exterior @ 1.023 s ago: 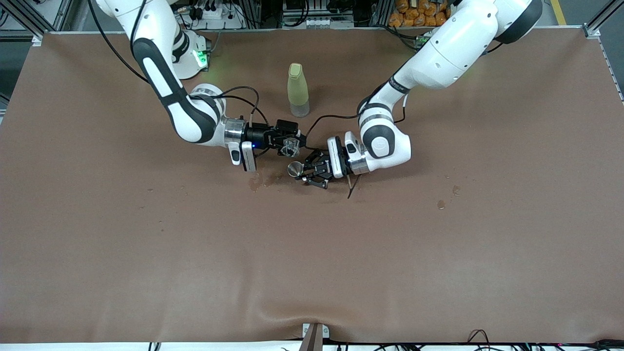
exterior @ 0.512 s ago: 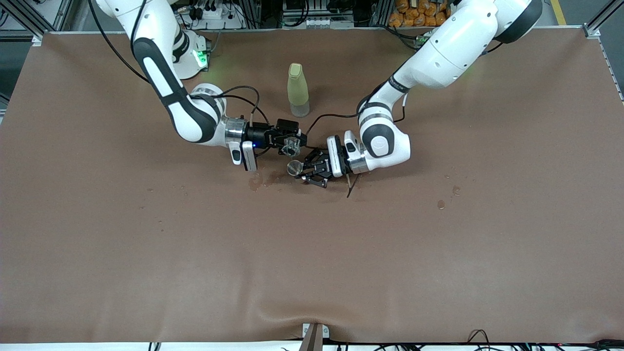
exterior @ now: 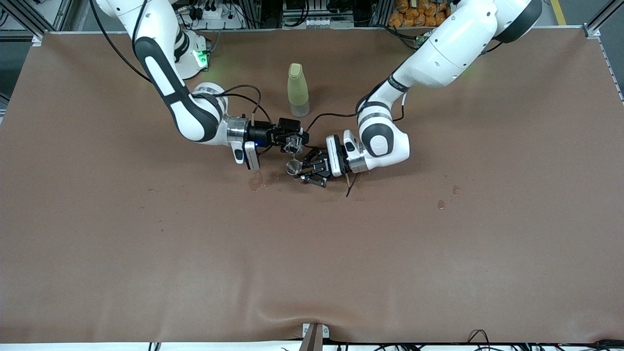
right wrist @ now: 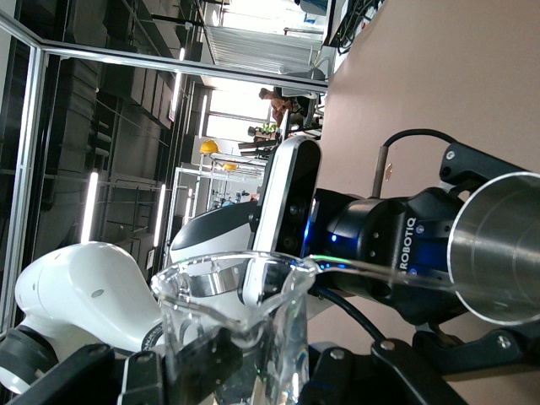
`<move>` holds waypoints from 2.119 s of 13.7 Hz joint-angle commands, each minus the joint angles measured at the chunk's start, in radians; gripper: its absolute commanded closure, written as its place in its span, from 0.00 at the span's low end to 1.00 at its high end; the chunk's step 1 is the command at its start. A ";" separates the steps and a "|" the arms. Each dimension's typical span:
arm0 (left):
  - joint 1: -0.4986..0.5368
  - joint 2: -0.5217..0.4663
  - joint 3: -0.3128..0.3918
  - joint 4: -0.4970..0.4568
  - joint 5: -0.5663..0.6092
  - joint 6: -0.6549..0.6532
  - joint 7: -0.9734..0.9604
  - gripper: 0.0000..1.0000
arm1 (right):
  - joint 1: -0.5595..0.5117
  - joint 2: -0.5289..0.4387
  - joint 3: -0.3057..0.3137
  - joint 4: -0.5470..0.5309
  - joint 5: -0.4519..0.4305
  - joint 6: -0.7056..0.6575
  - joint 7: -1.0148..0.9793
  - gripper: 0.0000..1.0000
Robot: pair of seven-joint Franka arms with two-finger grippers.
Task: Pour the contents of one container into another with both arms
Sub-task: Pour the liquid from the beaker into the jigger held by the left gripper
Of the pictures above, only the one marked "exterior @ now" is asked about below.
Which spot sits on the aluminium frame profile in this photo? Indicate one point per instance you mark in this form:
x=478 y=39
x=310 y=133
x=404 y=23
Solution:
x=602 y=17
x=28 y=18

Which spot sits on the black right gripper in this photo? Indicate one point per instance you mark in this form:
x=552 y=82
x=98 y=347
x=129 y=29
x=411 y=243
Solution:
x=262 y=133

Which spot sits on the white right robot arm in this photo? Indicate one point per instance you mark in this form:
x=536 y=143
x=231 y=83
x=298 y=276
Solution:
x=190 y=122

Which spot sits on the orange snack packs pile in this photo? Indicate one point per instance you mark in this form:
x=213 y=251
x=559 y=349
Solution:
x=407 y=13

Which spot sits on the brown table mat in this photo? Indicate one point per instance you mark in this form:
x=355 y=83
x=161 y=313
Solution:
x=312 y=253

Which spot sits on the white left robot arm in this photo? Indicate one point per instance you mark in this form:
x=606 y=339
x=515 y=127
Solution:
x=448 y=48

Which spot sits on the grey control box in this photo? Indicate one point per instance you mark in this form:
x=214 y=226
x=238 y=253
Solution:
x=317 y=22

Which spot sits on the brown liquid spill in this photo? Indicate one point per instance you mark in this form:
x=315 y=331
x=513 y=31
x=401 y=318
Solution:
x=255 y=183

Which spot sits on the clear glass cup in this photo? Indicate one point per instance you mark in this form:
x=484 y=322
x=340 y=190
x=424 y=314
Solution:
x=293 y=143

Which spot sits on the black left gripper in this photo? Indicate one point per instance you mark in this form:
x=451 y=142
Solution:
x=321 y=165

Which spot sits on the yellow-green bottle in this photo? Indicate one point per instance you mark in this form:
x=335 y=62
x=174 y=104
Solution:
x=297 y=87

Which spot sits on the white power strip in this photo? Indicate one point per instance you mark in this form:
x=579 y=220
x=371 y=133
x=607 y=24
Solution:
x=214 y=13

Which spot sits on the metal jigger measuring cup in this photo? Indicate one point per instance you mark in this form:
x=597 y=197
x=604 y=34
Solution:
x=293 y=167

